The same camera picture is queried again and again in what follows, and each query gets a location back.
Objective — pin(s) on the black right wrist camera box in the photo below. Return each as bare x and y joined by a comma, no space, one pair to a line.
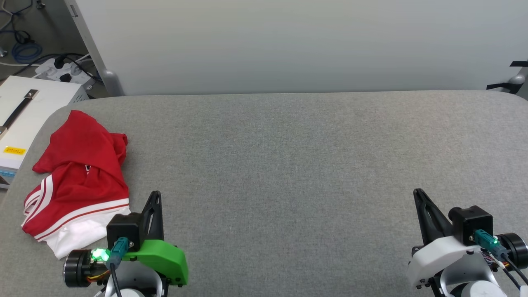
470,222

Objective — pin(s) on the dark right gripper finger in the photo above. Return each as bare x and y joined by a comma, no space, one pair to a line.
441,227
421,218

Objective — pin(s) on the white power strip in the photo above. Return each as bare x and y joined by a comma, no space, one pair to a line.
62,70

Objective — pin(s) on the grey rounded partition foot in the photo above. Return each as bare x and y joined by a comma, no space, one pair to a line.
516,79
112,84

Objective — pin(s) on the grey metal table leg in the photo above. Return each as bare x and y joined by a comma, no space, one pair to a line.
2,52

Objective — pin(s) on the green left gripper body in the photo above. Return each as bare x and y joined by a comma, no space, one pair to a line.
165,258

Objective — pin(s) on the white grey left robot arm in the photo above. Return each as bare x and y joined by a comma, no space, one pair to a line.
136,284

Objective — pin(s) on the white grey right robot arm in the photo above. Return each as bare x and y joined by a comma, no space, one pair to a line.
470,280

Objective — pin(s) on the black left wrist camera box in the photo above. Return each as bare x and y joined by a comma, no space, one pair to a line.
123,229

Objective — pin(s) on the white equipment box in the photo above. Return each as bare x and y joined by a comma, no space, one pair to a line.
41,103

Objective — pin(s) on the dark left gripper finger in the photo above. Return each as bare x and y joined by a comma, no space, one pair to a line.
151,222
161,222

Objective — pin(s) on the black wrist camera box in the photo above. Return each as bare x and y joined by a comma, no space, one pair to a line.
123,229
470,222

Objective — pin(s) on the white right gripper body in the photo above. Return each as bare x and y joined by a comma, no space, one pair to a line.
441,255

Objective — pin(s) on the pale grey partition panel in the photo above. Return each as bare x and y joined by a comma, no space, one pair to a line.
288,41

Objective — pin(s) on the red white basketball jersey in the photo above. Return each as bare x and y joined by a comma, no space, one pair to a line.
82,165

